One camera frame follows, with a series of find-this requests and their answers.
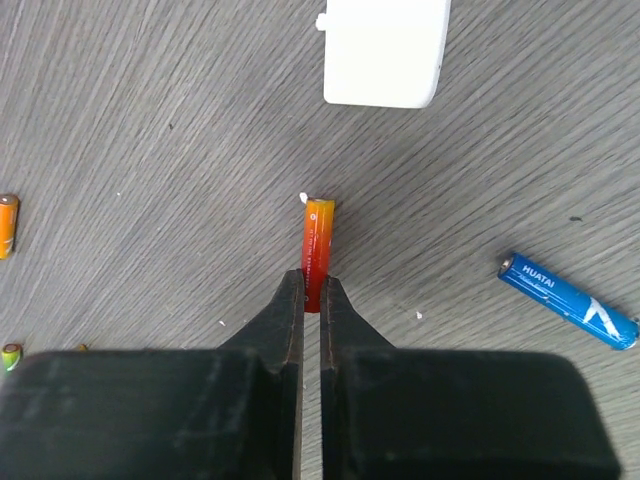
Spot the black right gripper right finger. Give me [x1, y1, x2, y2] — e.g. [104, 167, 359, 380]
[320, 277, 622, 479]

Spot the white battery cover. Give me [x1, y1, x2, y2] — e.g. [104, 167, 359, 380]
[315, 0, 451, 109]

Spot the red AAA battery front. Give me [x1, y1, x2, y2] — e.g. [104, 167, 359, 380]
[301, 198, 335, 313]

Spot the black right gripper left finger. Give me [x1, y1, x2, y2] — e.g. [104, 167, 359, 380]
[1, 270, 304, 479]

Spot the blue AAA battery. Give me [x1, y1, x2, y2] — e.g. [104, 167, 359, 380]
[497, 253, 639, 351]

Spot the green AAA battery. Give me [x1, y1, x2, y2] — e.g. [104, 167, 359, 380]
[1, 343, 23, 372]

